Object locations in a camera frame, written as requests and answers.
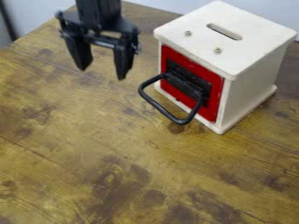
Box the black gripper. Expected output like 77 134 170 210
54 0 140 81

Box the red drawer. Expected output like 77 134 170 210
160 45 222 123

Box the black drawer handle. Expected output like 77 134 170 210
137 59 210 125

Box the white wooden cabinet box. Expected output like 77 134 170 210
153 1 296 134

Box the dark vertical post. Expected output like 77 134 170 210
0 0 17 41

